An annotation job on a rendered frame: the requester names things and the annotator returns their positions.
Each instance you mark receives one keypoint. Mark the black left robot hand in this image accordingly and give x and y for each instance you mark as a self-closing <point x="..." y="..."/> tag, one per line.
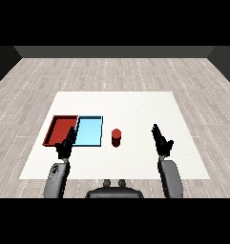
<point x="66" y="146"/>

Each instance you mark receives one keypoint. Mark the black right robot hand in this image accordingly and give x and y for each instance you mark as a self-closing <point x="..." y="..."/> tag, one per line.
<point x="162" y="143"/>

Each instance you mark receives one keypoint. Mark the red shallow open box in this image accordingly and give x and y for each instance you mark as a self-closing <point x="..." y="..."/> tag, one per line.
<point x="59" y="130"/>

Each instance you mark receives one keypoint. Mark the light blue shallow open box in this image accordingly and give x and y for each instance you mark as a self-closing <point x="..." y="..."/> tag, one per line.
<point x="88" y="131"/>

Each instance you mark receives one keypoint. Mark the small red can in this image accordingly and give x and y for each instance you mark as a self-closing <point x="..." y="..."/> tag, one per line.
<point x="116" y="137"/>

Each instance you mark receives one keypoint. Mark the dark grey robot body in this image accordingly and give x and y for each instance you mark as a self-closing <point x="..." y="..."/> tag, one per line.
<point x="114" y="192"/>

